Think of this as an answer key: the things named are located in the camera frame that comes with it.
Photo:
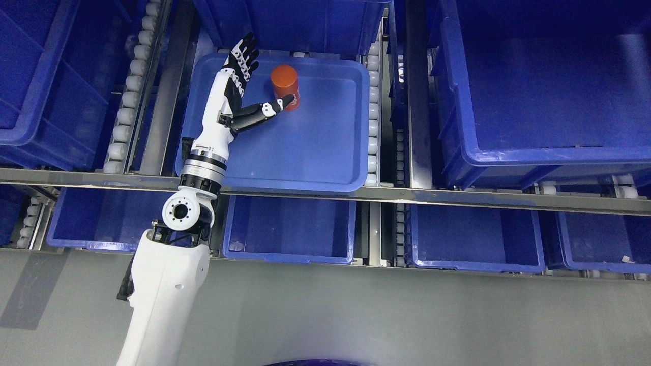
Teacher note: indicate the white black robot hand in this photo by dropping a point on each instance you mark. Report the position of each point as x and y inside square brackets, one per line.
[224, 116]

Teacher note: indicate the orange cylindrical capacitor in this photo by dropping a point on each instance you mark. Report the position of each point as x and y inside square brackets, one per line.
[285, 81]

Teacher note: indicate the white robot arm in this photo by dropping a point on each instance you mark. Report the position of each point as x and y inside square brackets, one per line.
[171, 262]

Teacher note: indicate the white roller track left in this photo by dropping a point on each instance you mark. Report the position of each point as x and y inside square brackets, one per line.
[141, 46]

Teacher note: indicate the white roller track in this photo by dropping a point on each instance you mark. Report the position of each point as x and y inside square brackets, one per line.
[373, 65]
[141, 46]

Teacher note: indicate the shallow blue tray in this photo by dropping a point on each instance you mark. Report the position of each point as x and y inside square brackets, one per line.
[322, 145]

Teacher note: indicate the blue bin lower centre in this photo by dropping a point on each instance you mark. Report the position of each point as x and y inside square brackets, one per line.
[290, 230]

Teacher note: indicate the blue bin top centre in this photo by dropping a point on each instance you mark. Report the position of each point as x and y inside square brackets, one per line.
[332, 27]

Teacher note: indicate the blue bin lower left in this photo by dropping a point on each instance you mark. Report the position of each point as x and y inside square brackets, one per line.
[103, 220]

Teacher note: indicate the white roller track centre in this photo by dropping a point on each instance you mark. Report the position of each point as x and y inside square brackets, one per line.
[373, 65]

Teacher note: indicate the blue bin upper left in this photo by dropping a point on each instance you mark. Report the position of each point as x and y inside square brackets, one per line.
[59, 64]

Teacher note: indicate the blue bin lower right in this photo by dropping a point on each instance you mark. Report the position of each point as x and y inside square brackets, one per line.
[474, 239]

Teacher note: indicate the large blue bin right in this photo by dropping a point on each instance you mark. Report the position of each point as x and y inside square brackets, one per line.
[534, 91]

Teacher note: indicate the blue bin far right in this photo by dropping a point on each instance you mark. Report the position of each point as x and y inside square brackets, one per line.
[604, 242]

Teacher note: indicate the metal shelf front rail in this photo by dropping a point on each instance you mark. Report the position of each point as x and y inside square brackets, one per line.
[520, 201]

